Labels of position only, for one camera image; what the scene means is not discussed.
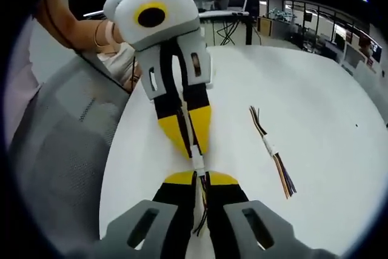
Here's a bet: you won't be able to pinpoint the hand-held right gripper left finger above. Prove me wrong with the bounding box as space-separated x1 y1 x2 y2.
101 171 198 259

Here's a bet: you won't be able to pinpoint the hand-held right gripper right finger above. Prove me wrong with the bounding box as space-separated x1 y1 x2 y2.
206 171 299 259

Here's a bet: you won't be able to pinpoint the thin black cable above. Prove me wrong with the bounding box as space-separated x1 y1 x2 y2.
129 54 138 90

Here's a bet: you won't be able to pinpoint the wooden cabinet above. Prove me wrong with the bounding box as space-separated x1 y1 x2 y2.
256 16 272 35

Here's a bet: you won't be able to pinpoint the hanging black desk cables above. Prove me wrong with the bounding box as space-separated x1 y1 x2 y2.
216 18 243 46

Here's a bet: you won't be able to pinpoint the dark-wired JST connector cable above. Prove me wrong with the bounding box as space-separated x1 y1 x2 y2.
177 90 204 164
249 106 275 150

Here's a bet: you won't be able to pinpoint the grey mesh office chair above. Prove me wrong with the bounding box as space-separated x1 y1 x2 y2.
7 22 134 241

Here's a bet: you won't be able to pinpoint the thin wrist bracelet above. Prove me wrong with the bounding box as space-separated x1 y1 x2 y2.
93 22 105 48

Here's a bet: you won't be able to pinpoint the multicoloured JST connector cable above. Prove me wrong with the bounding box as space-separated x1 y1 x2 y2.
268 143 298 200
192 161 210 238

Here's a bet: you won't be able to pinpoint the white desk with black legs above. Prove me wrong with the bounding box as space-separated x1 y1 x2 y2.
190 10 254 46

